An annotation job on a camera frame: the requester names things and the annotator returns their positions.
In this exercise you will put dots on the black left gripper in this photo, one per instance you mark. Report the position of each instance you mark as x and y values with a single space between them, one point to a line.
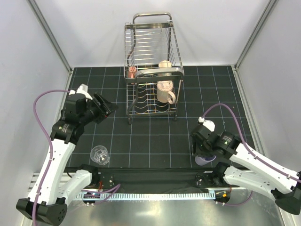
105 109

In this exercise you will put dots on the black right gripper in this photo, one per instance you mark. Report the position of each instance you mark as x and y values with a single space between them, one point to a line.
195 150

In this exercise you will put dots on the lilac plastic cup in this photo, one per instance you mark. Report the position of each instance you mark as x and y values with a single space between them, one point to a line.
201 161

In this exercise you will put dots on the pink ceramic mug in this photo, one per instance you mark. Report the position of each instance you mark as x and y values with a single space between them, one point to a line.
131 72

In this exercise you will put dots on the tan mug lilac inside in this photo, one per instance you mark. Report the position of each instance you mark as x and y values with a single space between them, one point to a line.
165 92

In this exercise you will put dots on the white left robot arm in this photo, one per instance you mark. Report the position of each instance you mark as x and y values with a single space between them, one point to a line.
47 201

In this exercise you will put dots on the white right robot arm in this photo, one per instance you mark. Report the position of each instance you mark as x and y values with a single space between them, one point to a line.
264 176

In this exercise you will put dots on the clear glass tumbler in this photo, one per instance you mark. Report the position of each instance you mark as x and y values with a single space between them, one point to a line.
100 155

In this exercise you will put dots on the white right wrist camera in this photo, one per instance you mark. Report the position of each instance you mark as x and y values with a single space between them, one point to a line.
207 123

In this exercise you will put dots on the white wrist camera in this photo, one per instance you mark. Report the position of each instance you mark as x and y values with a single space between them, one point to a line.
207 123
82 89

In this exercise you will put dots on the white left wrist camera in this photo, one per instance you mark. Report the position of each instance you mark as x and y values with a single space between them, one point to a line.
82 89

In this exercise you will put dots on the white slotted cable duct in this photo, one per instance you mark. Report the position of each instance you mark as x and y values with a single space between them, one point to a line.
144 197

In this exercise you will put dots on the steel wire dish rack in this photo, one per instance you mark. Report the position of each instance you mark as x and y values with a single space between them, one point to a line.
149 39

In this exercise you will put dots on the left aluminium frame post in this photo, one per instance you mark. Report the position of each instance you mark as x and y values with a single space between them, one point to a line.
46 28

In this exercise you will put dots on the aluminium frame post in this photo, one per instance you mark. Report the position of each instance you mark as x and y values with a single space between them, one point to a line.
46 28
256 31

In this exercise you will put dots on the right aluminium frame post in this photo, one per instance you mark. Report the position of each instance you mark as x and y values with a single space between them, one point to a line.
256 31

